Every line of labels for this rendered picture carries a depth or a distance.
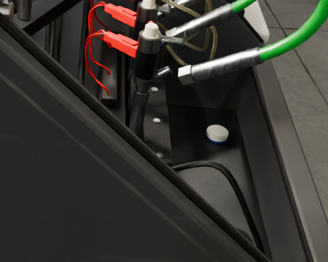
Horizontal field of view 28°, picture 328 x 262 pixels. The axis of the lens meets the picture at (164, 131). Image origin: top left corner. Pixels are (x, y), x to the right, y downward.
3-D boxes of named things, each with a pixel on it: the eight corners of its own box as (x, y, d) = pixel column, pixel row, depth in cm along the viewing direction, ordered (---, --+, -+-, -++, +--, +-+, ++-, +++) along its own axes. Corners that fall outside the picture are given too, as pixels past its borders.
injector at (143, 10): (153, 139, 98) (175, 13, 85) (120, 136, 97) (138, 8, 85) (152, 128, 100) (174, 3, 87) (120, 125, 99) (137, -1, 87)
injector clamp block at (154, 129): (156, 242, 94) (173, 161, 85) (87, 237, 93) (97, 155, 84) (149, 107, 121) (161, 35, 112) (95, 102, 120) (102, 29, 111)
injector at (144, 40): (155, 174, 91) (180, 43, 79) (120, 171, 91) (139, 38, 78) (154, 161, 93) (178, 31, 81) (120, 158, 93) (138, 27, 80)
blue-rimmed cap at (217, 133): (228, 145, 116) (230, 138, 115) (206, 143, 115) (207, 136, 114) (225, 131, 119) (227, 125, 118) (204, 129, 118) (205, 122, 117)
